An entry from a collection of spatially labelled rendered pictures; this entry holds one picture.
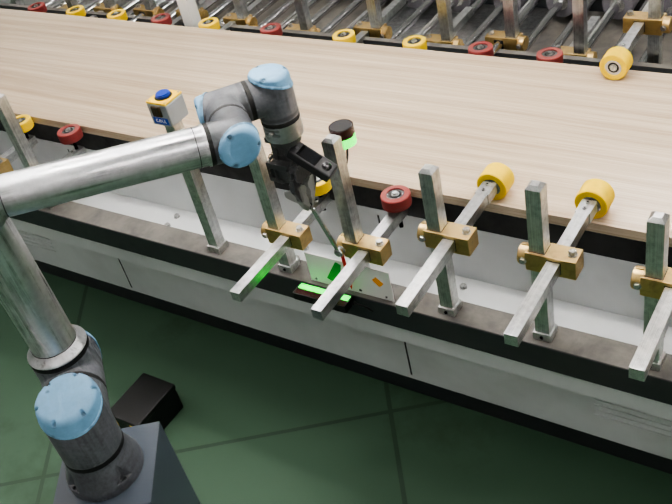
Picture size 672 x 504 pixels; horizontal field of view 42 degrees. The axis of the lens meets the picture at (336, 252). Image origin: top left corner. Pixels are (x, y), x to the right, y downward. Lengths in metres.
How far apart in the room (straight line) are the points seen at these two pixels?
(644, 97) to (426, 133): 0.60
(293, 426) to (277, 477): 0.20
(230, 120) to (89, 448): 0.83
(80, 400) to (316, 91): 1.29
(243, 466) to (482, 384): 0.82
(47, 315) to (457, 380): 1.29
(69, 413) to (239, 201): 0.98
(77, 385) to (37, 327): 0.16
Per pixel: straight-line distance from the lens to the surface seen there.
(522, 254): 1.98
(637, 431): 2.64
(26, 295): 2.09
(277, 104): 1.94
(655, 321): 1.83
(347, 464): 2.87
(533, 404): 2.73
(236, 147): 1.80
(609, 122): 2.50
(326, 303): 2.10
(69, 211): 3.07
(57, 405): 2.12
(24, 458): 3.35
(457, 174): 2.35
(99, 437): 2.14
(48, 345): 2.18
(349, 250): 2.25
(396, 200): 2.28
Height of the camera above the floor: 2.25
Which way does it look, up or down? 38 degrees down
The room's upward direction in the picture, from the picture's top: 14 degrees counter-clockwise
